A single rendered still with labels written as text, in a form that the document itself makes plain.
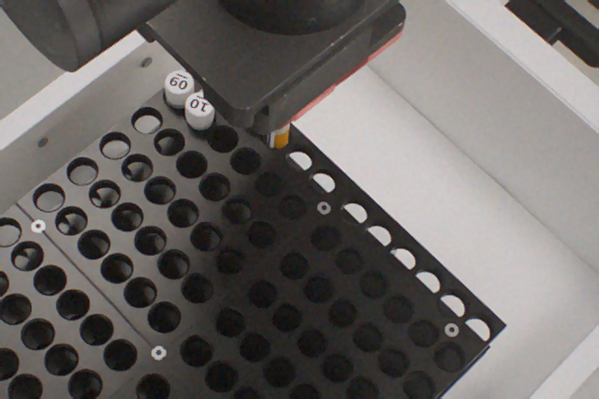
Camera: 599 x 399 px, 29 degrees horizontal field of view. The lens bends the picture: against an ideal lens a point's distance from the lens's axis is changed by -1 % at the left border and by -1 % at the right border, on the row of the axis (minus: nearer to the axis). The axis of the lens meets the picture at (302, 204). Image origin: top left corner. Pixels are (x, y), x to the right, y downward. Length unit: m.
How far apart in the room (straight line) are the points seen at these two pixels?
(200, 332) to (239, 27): 0.14
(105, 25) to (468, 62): 0.28
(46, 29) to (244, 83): 0.09
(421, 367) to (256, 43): 0.16
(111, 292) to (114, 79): 0.11
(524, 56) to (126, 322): 0.20
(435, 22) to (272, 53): 0.17
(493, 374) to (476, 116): 0.12
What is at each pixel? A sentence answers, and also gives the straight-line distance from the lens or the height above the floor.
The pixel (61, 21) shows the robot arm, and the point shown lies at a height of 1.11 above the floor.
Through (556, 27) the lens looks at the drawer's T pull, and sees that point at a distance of 0.54.
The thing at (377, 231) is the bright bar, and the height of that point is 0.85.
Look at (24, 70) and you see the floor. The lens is 1.58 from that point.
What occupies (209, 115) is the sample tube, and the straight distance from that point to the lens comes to 0.49.
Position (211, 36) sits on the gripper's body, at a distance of 0.38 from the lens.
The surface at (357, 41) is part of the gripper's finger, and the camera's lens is 0.39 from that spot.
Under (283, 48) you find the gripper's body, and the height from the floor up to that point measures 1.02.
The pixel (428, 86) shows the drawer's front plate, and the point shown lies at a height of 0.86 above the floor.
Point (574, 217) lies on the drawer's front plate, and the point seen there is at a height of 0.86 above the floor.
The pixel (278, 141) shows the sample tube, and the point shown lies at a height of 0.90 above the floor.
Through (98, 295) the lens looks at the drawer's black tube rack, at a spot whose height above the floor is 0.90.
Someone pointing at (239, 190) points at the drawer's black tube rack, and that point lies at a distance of 0.49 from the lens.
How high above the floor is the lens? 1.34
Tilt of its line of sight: 65 degrees down
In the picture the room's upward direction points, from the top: 12 degrees clockwise
